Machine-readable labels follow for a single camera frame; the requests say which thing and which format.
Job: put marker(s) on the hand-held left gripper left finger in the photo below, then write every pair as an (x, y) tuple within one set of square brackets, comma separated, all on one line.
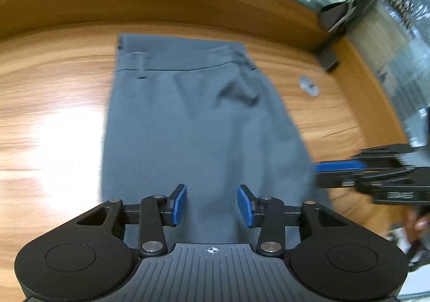
[(180, 204)]

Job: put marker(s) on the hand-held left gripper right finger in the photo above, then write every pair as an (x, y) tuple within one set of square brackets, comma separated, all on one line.
[(244, 204)]

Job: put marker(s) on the grey pants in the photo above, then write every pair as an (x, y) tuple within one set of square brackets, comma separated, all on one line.
[(201, 114)]

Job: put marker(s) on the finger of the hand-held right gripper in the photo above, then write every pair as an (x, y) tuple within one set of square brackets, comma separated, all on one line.
[(383, 152), (341, 166)]

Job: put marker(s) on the person's right hand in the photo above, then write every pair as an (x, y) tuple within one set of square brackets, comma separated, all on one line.
[(416, 224)]

